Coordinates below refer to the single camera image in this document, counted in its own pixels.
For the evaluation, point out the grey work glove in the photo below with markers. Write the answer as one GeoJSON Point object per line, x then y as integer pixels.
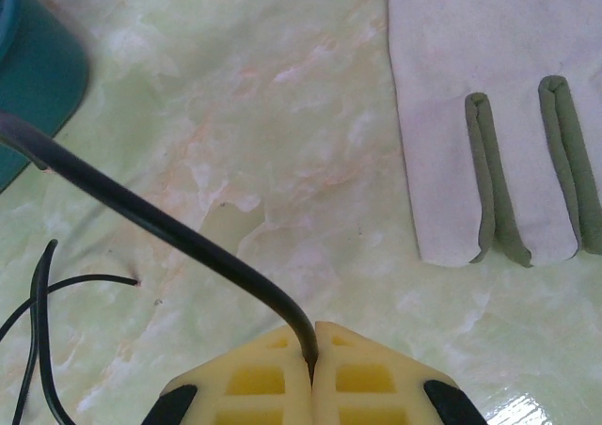
{"type": "Point", "coordinates": [470, 91]}

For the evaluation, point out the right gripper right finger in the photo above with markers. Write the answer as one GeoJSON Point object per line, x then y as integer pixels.
{"type": "Point", "coordinates": [414, 387]}

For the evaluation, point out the teal plastic bin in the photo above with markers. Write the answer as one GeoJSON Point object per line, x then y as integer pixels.
{"type": "Point", "coordinates": [37, 91]}

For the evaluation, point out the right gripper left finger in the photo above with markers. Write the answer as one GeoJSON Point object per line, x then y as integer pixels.
{"type": "Point", "coordinates": [211, 392]}

